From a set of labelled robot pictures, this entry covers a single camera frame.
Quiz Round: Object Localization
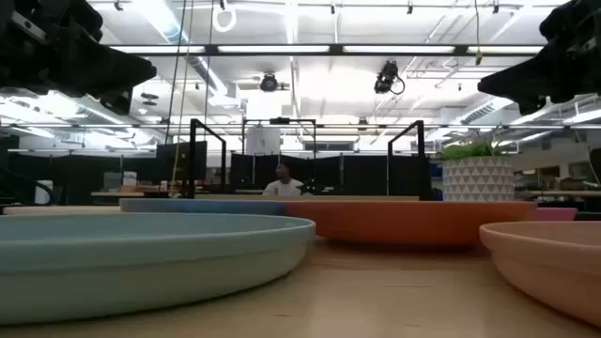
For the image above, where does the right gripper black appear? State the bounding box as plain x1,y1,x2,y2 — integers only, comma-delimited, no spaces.
477,0,601,116

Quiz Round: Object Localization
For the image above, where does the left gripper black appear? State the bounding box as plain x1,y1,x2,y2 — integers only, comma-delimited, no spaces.
0,0,159,116

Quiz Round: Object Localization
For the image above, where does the pink plate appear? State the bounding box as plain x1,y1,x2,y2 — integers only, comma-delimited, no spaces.
534,207,578,223

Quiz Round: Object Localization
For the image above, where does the blue plate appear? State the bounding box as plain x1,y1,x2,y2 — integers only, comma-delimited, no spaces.
118,197,288,217

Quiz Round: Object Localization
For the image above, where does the peach plate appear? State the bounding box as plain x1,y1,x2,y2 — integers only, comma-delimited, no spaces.
478,220,601,329

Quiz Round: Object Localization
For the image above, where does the orange plate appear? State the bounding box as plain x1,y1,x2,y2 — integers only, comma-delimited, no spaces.
284,200,539,248

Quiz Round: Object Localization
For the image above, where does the light teal plate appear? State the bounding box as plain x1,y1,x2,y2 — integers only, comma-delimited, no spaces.
0,212,316,327

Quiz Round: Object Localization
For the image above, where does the green plant in white pot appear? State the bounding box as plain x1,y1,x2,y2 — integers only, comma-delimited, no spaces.
439,139,516,203

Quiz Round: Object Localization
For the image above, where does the round black ceiling fixture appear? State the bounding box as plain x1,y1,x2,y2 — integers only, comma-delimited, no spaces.
259,71,280,93

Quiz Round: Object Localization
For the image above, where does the overhead LED light bar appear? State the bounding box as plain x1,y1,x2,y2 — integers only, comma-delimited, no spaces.
105,43,546,57

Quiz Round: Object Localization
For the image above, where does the person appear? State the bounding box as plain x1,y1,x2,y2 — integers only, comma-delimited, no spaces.
261,162,306,197

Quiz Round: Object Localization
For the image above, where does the white hanging ring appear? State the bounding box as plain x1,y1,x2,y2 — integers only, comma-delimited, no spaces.
211,3,238,34

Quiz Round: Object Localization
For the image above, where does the black overhead camera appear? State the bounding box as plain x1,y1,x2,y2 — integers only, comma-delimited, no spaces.
373,59,407,96

